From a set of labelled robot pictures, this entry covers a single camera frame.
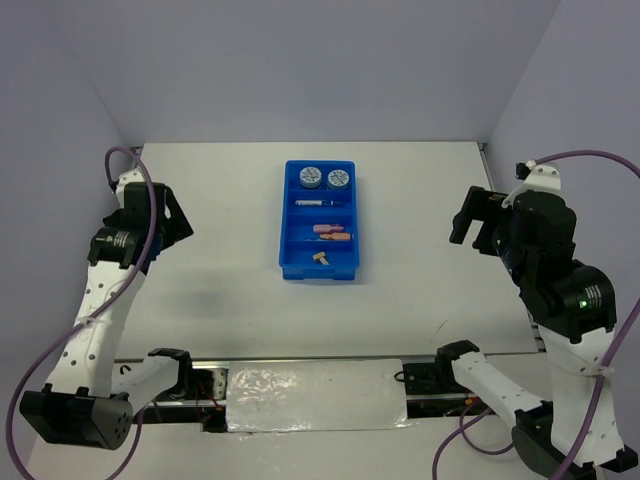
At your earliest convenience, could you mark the white pen blue cap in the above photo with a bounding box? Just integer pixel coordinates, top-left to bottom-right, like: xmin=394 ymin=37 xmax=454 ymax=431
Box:
xmin=294 ymin=200 xmax=345 ymax=207

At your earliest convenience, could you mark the orange plastic cap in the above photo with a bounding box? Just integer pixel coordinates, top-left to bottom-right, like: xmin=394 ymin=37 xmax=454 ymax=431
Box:
xmin=320 ymin=232 xmax=352 ymax=241

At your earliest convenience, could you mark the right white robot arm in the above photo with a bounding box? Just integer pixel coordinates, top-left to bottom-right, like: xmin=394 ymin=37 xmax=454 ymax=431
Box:
xmin=434 ymin=161 xmax=639 ymax=479

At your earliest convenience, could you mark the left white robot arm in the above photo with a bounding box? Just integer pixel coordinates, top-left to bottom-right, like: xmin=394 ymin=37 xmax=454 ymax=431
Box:
xmin=19 ymin=168 xmax=196 ymax=450

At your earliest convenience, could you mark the blue compartment tray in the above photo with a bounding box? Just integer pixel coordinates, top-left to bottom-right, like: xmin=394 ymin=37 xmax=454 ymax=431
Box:
xmin=279 ymin=160 xmax=360 ymax=281

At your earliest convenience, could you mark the silver foil plate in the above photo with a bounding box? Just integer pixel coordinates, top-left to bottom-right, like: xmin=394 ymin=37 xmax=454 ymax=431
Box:
xmin=226 ymin=359 xmax=409 ymax=433

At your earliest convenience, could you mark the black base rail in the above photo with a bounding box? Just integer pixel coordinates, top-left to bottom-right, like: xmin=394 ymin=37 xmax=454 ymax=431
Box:
xmin=144 ymin=359 xmax=472 ymax=434

